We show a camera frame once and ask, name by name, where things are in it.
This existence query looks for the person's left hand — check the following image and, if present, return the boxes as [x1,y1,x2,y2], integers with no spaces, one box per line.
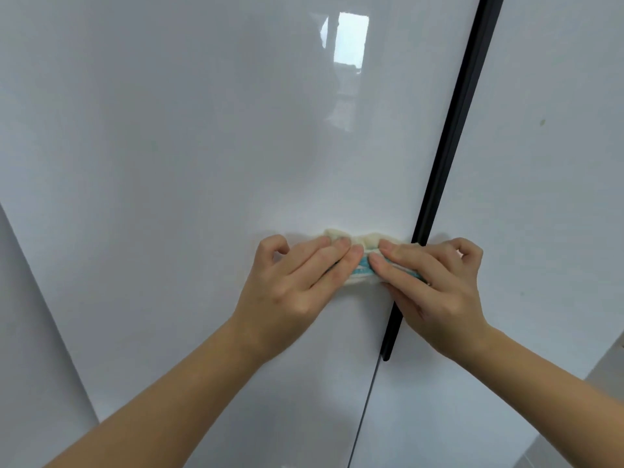
[227,233,365,365]

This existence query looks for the person's right hand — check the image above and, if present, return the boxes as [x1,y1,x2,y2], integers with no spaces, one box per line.
[368,237,494,370]

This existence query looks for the beige cloth with teal edge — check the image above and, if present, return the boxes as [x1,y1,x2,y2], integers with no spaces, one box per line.
[319,228,426,288]

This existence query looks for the person's right forearm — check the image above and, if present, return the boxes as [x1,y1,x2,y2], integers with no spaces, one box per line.
[458,326,624,468]

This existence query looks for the person's left forearm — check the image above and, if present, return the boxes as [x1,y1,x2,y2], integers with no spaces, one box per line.
[44,316,285,468]

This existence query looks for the black cabinet door handle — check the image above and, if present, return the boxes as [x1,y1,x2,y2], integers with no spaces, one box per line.
[380,0,506,363]

